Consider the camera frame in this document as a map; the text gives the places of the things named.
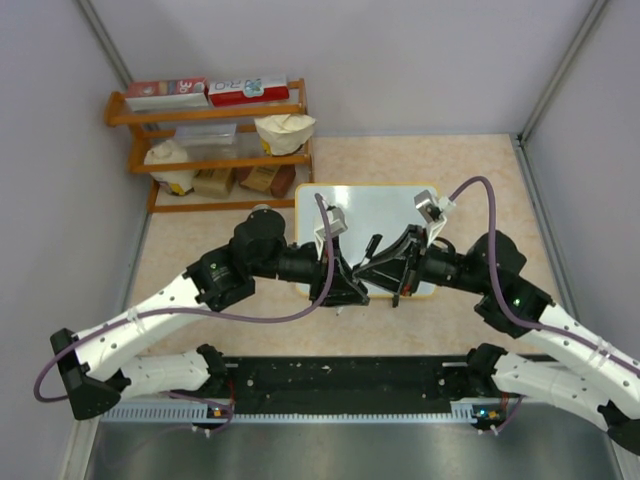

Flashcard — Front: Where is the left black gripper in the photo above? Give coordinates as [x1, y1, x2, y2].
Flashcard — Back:
[252, 237, 369, 308]

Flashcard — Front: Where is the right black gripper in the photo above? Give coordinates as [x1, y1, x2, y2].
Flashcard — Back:
[353, 224, 491, 297]

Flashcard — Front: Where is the yellow framed whiteboard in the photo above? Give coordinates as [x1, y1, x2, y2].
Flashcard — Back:
[294, 183, 439, 300]

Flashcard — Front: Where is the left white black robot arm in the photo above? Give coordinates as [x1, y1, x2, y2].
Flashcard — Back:
[50, 206, 370, 420]

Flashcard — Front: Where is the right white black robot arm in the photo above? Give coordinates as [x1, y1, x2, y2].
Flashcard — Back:
[354, 225, 639, 454]

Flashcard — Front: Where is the black drink can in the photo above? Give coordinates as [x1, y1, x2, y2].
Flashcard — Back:
[251, 204, 272, 212]

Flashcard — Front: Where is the reddish brown packet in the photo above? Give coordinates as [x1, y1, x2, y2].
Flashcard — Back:
[235, 165, 296, 198]

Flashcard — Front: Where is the cream paper bag right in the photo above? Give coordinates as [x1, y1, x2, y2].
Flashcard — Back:
[254, 114, 316, 156]

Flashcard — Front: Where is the tan brown box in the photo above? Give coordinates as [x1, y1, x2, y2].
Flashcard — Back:
[192, 168, 235, 199]

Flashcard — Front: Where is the clear plastic container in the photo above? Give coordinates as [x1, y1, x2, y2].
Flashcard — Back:
[173, 123, 239, 161]

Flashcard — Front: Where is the white flour bag left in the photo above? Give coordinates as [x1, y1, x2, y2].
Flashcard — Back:
[144, 139, 197, 197]

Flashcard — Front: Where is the red white box right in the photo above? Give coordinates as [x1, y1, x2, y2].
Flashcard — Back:
[208, 75, 290, 107]

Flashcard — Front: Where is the red white box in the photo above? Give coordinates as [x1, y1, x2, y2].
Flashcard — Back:
[208, 75, 290, 107]
[124, 77, 210, 112]

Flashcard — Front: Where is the red white box left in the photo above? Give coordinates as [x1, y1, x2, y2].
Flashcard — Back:
[124, 77, 210, 112]

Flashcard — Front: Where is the wooden three tier shelf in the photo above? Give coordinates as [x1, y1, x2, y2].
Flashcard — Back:
[104, 78, 315, 213]

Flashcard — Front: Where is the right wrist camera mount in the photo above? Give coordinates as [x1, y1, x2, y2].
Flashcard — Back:
[414, 190, 456, 244]

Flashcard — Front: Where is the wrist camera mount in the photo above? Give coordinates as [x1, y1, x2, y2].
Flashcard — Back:
[414, 190, 456, 244]
[313, 202, 348, 256]

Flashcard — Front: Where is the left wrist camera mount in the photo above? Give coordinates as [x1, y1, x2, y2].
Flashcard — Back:
[313, 202, 348, 256]

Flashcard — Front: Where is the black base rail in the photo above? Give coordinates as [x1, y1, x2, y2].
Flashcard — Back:
[201, 356, 501, 416]

